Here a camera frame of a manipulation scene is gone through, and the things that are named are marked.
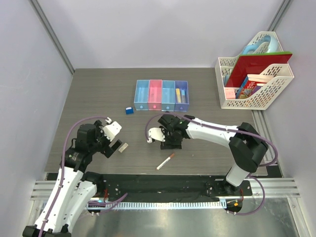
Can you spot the light blue drawer box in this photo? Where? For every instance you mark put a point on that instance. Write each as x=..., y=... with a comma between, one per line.
x=141, y=95

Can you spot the red folder board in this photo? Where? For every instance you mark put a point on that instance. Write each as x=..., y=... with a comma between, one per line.
x=254, y=64

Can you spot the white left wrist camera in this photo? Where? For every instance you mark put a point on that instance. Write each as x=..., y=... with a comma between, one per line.
x=111, y=129

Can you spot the blue capped clear tube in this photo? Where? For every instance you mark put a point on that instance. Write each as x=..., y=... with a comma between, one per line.
x=183, y=96

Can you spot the orange tipped white marker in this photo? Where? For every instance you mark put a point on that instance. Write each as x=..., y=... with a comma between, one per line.
x=165, y=161

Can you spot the white slotted cable duct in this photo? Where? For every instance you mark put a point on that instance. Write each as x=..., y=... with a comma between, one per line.
x=221, y=204

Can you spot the purple drawer box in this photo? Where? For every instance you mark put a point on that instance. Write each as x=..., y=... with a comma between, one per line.
x=179, y=106

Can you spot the pink drawer box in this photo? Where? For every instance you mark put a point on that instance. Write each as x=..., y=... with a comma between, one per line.
x=155, y=94

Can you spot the white perforated file rack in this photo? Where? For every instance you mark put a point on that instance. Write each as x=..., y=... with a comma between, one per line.
x=260, y=98

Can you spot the colourful book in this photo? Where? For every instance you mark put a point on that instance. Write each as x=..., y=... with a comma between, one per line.
x=247, y=86

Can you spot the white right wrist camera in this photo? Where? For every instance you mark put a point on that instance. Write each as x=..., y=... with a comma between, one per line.
x=155, y=134

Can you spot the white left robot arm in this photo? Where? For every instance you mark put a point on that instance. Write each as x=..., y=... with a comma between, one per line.
x=75, y=186

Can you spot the small blue box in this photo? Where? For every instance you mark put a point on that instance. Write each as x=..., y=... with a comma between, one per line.
x=129, y=110

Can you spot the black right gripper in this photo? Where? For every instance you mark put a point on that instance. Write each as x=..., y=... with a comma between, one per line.
x=169, y=144

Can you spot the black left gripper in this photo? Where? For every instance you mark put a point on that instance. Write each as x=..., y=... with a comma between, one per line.
x=106, y=150

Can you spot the clear beige eraser block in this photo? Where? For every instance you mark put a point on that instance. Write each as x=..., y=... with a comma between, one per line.
x=123, y=147

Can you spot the teal blue drawer box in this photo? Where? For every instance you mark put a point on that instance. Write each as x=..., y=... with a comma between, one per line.
x=168, y=95

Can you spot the yellow capped tube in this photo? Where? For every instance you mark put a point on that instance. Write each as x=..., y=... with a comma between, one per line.
x=178, y=95

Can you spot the pink sticky note block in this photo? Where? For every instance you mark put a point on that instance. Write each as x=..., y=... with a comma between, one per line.
x=229, y=93

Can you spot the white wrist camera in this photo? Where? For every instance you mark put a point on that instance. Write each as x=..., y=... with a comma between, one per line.
x=155, y=134
x=111, y=129

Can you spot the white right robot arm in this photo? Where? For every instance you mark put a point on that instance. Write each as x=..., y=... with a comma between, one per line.
x=243, y=141

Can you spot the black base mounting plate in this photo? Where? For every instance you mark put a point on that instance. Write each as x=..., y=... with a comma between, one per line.
x=115, y=185

